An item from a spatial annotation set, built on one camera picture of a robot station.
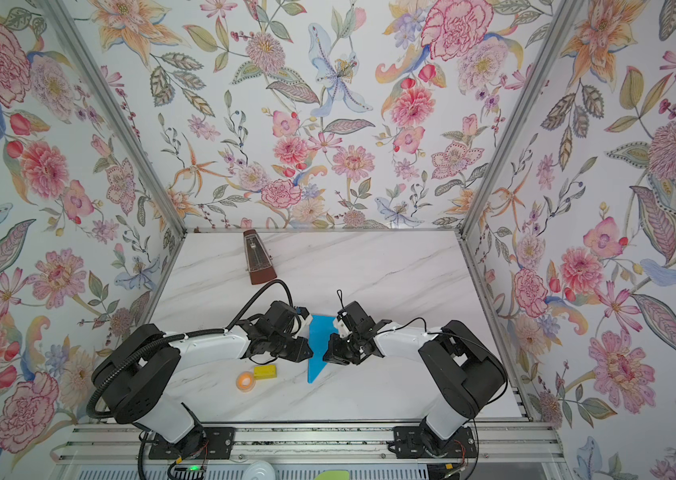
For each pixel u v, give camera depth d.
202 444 0.70
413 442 0.73
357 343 0.70
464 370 0.46
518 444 0.77
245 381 0.84
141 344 0.48
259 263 1.01
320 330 0.90
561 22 0.71
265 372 0.83
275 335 0.71
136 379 0.45
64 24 0.71
